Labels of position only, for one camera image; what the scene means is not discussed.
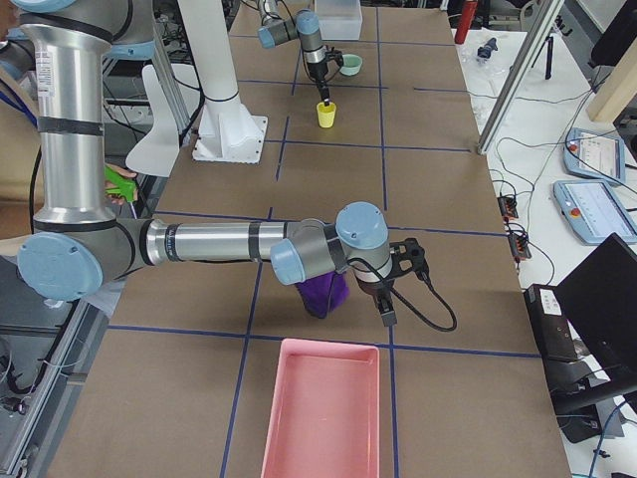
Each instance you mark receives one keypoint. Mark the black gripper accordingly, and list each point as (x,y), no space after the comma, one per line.
(317,73)
(370,288)

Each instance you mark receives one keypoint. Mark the yellow plastic cup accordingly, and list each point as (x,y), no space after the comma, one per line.
(326,114)

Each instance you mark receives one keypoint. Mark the pale green bowl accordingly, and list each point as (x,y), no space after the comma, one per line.
(351,65)

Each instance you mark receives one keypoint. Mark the purple cloth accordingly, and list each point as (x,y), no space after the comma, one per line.
(321,295)

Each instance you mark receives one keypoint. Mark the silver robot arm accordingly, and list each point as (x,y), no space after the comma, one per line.
(304,26)
(79,244)

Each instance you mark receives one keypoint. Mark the translucent white storage box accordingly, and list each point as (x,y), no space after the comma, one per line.
(339,19)

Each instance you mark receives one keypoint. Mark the black computer box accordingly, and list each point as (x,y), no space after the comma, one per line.
(553,334)

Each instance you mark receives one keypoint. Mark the pink plastic bin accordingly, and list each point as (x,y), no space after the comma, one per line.
(324,420)

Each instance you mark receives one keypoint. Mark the orange terminal board near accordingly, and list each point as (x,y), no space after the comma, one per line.
(519,243)

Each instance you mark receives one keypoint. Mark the orange terminal board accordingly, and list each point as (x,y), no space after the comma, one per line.
(519,243)
(508,207)

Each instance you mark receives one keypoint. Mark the orange terminal board far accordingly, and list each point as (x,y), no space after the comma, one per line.
(508,207)

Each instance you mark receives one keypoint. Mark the folded dark blue umbrella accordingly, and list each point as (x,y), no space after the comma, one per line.
(485,52)

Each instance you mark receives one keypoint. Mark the red bottle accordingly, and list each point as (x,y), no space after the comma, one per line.
(466,19)

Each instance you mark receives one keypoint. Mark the black monitor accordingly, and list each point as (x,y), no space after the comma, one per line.
(598,298)

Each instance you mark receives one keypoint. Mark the green spray gun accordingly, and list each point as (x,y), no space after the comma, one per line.
(120,184)

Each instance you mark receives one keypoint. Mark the near blue teach pendant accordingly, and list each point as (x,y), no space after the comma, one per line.
(593,211)

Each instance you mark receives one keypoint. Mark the blue teach pendant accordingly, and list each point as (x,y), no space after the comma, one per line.
(593,211)
(595,155)

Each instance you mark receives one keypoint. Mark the far blue teach pendant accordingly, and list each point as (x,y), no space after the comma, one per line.
(595,155)

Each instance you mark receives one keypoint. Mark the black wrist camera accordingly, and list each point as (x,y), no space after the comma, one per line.
(408,256)

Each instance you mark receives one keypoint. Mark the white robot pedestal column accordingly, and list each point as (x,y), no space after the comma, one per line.
(227,131)

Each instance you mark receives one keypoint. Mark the aluminium frame post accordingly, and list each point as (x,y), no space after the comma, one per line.
(530,48)

